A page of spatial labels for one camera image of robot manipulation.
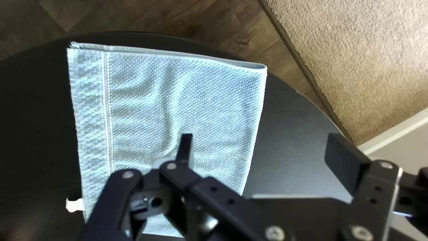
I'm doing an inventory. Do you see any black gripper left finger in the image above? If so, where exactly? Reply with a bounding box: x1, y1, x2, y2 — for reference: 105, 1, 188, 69
78, 132, 269, 241

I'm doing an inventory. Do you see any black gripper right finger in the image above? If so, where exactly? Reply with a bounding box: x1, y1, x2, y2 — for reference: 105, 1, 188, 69
324, 132, 428, 241

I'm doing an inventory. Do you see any light blue microfiber towel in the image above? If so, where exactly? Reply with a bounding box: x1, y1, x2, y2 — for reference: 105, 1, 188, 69
66, 40, 269, 238

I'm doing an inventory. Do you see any white towel tag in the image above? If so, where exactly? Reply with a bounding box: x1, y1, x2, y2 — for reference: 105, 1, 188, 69
65, 196, 86, 214

